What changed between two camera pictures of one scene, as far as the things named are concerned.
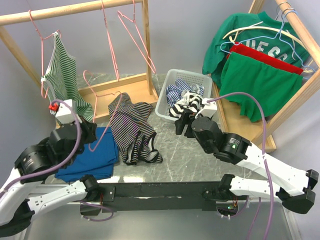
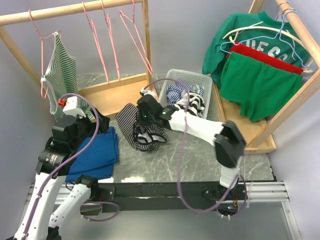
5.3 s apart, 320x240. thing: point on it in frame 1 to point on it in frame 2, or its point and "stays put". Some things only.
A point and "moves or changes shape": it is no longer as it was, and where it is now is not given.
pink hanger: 42,40 stays put
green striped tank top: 60,81 stays put
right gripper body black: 207,148 to 145,119
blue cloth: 97,159 stays put
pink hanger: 92,130 to 91,23
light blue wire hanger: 279,34 stays put
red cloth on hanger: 244,51 stays put
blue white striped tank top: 173,92 stays put
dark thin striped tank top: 131,122 moves or changes shape
